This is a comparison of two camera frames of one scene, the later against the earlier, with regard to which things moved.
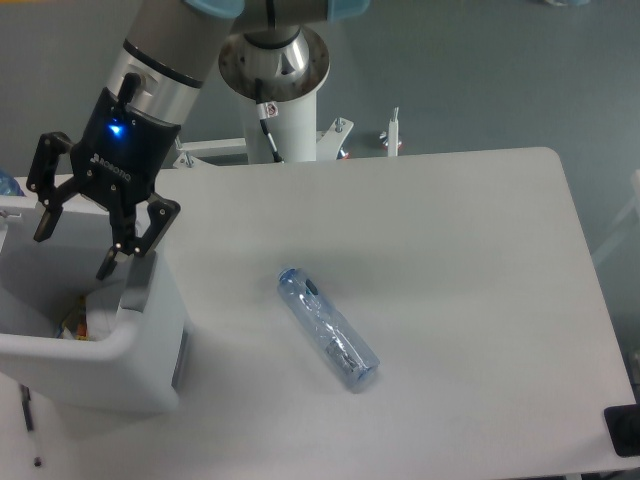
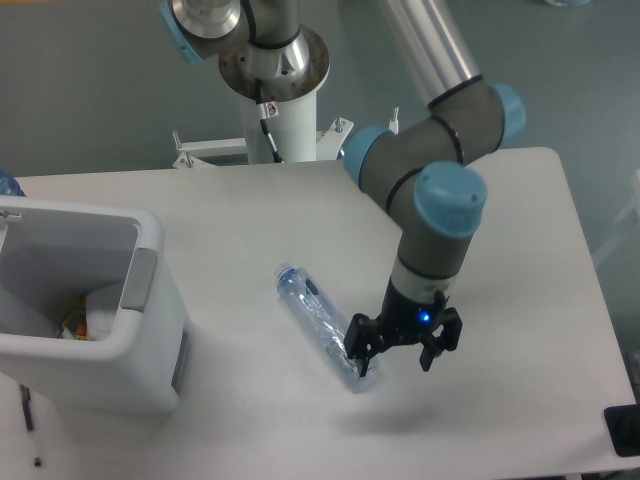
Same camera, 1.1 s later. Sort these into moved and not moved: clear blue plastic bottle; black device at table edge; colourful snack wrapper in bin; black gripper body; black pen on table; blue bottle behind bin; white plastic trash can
Moved: black gripper body
Not moved: black device at table edge; black pen on table; colourful snack wrapper in bin; clear blue plastic bottle; white plastic trash can; blue bottle behind bin
